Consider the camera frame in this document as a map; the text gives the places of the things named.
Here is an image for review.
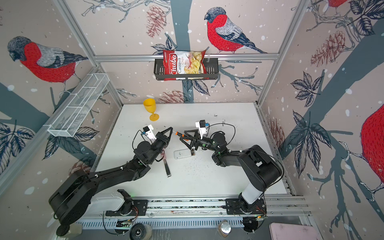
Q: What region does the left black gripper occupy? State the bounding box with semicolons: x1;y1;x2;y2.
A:
147;127;173;165

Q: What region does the black wall basket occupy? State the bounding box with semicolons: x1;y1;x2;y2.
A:
154;58;219;81

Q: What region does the white wire wall basket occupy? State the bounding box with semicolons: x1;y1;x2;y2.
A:
48;73;110;137

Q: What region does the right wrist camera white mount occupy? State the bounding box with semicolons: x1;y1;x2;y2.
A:
196;120;209;139

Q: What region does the grey small remote control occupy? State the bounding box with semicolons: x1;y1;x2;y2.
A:
174;149;195;160

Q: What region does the silver topped jar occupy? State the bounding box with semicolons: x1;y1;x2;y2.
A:
218;220;232;238

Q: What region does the orange black screwdriver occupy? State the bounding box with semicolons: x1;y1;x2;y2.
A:
163;126;191;141

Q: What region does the yellow plastic goblet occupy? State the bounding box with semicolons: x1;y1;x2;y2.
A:
143;99;160;122

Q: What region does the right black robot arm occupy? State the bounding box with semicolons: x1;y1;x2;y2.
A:
176;130;284;215

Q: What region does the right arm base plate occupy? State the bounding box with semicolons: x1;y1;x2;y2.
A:
222;198;267;216

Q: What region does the red cassava chips bag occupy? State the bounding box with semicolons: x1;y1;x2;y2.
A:
163;50;207;81

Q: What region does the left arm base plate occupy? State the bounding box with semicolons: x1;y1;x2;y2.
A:
105;200;149;217

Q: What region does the grey cylinder can left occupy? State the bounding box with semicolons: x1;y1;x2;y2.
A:
56;223;83;238

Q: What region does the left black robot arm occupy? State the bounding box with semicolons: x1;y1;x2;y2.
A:
49;127;173;228

